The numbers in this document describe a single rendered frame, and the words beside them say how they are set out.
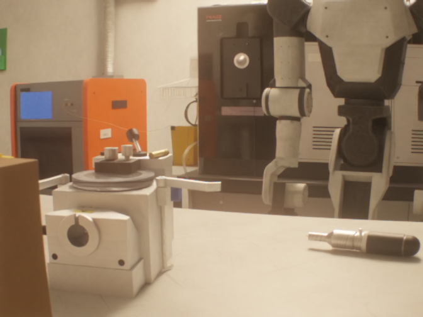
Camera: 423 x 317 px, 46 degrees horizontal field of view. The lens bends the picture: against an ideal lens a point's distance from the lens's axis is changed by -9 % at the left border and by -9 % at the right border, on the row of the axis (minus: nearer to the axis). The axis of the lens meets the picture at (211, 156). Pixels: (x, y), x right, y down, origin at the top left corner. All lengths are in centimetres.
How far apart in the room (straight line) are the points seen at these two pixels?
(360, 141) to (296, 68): 28
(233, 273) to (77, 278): 16
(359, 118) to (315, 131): 69
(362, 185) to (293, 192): 20
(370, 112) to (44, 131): 110
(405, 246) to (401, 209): 144
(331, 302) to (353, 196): 98
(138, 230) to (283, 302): 15
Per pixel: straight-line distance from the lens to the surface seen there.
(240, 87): 217
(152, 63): 361
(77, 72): 393
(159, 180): 54
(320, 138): 211
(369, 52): 141
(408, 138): 208
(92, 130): 180
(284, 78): 151
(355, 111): 144
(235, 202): 215
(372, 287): 52
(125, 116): 199
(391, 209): 205
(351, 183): 145
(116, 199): 52
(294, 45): 152
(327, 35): 142
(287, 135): 151
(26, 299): 22
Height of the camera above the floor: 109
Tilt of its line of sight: 7 degrees down
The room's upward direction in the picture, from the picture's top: straight up
